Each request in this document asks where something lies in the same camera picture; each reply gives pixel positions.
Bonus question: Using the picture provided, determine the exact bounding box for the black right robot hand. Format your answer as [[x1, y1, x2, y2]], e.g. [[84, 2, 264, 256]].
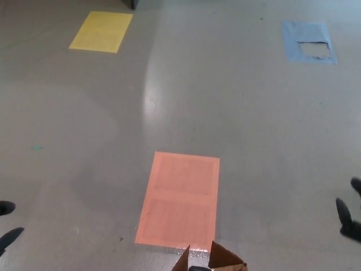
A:
[[335, 177, 361, 244]]

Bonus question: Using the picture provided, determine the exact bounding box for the yellow paper sheet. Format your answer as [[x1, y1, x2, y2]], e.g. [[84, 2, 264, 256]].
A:
[[68, 11, 134, 53]]

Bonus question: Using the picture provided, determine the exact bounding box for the dark furniture base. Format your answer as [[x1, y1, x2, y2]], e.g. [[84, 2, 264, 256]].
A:
[[120, 0, 139, 11]]

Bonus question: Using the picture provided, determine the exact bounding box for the torn blue paper sheet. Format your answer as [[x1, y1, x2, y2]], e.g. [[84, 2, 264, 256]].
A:
[[281, 19, 338, 65]]

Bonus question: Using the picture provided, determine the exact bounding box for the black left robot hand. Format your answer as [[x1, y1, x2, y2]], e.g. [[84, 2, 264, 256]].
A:
[[0, 200, 25, 256]]

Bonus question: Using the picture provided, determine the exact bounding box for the orange paper sheet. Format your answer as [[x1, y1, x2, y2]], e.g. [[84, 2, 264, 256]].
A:
[[134, 151, 221, 249]]

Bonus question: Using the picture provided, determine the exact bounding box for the brown cardboard box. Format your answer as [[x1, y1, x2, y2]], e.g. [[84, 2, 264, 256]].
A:
[[172, 240, 249, 271]]

